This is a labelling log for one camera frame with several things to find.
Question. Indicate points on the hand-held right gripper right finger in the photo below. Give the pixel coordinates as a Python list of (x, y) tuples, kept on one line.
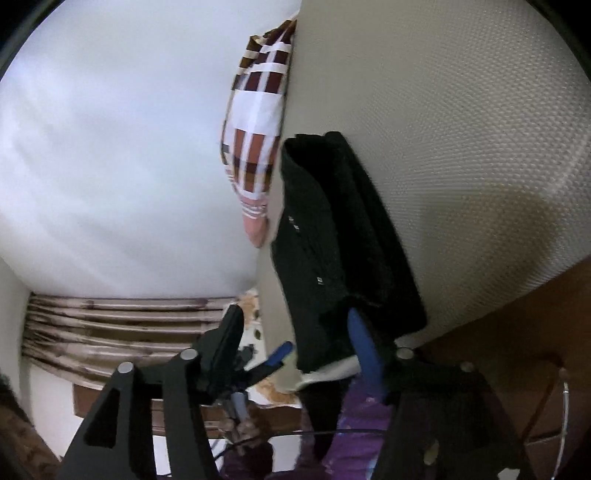
[(364, 355)]

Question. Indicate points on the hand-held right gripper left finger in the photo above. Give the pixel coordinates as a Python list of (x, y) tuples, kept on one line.
[(221, 355)]

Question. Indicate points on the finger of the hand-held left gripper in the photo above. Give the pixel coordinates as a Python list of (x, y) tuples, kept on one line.
[(239, 405), (279, 355)]

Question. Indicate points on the black pants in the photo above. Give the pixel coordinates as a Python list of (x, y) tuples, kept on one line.
[(332, 240)]

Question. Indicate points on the brown wooden board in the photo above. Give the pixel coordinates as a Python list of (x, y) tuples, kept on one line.
[(277, 417)]

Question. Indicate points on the floral pillow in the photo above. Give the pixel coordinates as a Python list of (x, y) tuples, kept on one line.
[(251, 318)]

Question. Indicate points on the purple printed garment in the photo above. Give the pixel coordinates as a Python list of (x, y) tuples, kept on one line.
[(355, 438)]

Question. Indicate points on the beige striped curtain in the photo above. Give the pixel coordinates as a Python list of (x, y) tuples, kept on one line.
[(115, 323)]

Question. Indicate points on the dark brown cloth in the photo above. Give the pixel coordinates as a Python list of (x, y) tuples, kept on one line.
[(23, 443)]

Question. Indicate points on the plaid pillow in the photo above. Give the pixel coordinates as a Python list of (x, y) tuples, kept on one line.
[(256, 138)]

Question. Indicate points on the beige woven mattress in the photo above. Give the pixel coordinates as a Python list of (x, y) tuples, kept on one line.
[(461, 138)]

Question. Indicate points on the chrome metal frame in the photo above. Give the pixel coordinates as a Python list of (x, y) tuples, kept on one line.
[(564, 406)]

